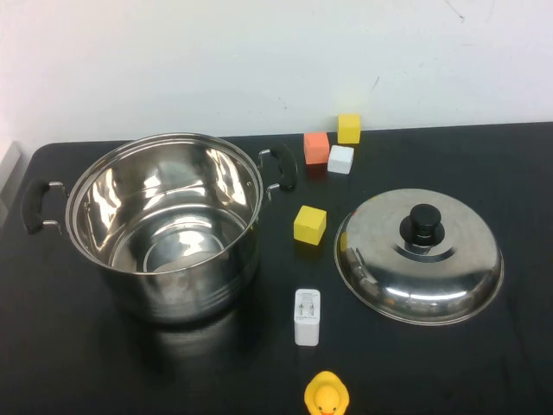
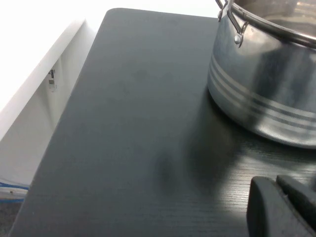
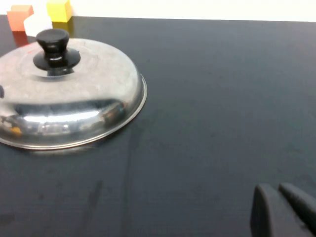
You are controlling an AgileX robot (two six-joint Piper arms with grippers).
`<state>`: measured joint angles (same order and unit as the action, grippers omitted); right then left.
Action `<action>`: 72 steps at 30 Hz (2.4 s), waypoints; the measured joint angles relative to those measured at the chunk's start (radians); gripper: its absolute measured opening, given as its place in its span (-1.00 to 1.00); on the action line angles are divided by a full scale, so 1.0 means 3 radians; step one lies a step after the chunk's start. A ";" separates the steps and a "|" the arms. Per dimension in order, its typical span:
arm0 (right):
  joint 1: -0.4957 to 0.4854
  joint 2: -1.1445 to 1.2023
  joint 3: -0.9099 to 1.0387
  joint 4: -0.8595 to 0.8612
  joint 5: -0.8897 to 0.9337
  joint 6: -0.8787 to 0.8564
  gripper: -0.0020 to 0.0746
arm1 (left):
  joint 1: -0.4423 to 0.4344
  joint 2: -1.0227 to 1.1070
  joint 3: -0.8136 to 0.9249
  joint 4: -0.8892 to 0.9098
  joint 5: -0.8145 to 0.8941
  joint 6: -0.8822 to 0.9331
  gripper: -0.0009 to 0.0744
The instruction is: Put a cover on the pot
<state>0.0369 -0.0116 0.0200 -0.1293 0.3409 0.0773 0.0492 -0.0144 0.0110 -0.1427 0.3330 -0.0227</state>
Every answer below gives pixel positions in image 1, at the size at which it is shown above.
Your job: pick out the steel lid with black knob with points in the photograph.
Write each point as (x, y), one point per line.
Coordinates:
(389, 263)

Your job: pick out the yellow cube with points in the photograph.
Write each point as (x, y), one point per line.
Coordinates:
(349, 129)
(309, 225)

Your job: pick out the orange cube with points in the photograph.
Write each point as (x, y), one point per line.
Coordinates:
(316, 148)

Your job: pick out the white cube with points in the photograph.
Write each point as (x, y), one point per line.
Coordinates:
(340, 160)

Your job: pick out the white power adapter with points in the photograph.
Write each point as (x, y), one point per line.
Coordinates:
(307, 320)

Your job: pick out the yellow rubber duck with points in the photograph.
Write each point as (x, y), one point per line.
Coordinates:
(326, 393)

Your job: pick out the light grey side cabinet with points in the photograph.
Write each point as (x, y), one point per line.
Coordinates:
(8, 181)

